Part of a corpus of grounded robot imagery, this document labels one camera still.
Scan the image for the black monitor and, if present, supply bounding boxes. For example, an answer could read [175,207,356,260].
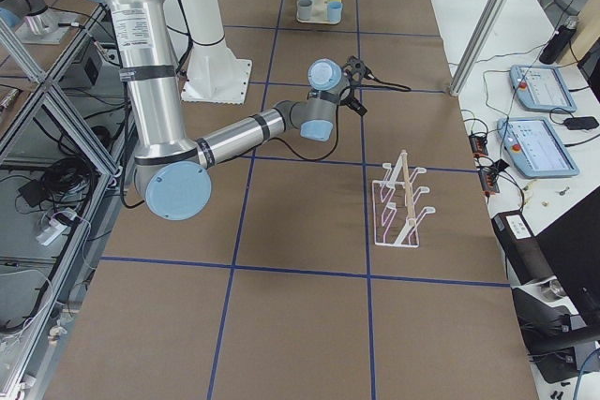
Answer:
[537,189,600,324]

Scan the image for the black power adapter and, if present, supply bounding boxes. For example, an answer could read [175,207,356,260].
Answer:
[562,116,599,130]

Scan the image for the teach pendant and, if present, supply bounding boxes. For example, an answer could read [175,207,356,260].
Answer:
[497,117,579,179]
[509,65,577,112]

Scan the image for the grey plastic cup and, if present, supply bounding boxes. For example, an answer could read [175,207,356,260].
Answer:
[296,0,313,22]

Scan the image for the far teach pendant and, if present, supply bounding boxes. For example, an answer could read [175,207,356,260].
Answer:
[509,65,577,112]

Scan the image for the black drink bottle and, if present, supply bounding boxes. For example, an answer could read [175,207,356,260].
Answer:
[539,16,578,65]

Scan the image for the near teach pendant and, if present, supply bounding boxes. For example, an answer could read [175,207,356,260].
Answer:
[497,117,579,179]

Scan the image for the cream serving tray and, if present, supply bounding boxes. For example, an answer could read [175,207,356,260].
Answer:
[296,0,334,25]

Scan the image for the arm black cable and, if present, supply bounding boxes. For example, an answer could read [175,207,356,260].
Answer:
[365,69,413,93]

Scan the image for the black desktop box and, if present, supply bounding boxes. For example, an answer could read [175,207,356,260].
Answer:
[491,210,554,284]

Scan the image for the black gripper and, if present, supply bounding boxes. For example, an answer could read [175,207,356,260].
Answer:
[339,55,371,105]

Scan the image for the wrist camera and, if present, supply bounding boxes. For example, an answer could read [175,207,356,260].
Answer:
[348,98,368,116]

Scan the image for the aluminium frame post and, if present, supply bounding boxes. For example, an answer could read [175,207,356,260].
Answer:
[448,0,507,96]

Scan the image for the white wire cup rack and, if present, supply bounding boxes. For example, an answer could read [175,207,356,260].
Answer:
[371,149,436,248]

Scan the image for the blue plastic cup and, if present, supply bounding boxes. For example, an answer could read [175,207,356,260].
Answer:
[327,0,343,24]

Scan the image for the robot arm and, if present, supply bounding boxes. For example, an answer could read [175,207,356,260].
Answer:
[1,0,67,45]
[95,0,366,220]

